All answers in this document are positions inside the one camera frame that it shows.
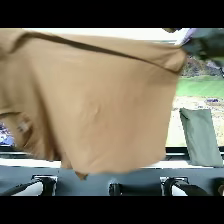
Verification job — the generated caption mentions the silver frame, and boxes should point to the silver frame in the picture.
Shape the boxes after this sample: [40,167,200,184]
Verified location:
[0,144,224,197]

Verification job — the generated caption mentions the purple printed garment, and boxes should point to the purple printed garment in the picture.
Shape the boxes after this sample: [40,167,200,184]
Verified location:
[175,28,198,46]

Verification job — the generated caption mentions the brown garment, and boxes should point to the brown garment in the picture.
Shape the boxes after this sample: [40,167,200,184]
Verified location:
[0,28,188,181]

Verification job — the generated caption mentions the olive green garment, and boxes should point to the olive green garment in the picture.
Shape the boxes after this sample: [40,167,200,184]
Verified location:
[178,107,224,168]

